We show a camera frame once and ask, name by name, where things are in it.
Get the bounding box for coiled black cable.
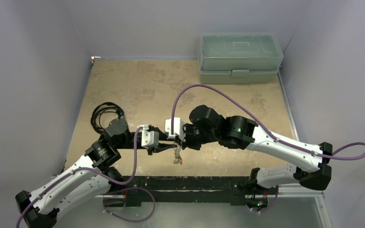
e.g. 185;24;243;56
90;102;125;134

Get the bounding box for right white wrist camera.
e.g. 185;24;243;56
164;117;186;142

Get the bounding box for green plastic storage box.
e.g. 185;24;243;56
197;32;283;84

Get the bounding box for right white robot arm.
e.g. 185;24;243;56
168;105;332;193

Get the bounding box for silver foot-shaped keyring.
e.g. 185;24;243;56
173;143;183;165

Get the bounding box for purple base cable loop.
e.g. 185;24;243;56
102;187;156;224

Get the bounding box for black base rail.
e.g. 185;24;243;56
119;175;281;208

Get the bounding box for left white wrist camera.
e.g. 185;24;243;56
139;125;159;149

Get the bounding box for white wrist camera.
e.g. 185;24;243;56
164;117;186;142
139;125;159;149

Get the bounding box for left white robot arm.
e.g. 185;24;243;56
15;117;185;228

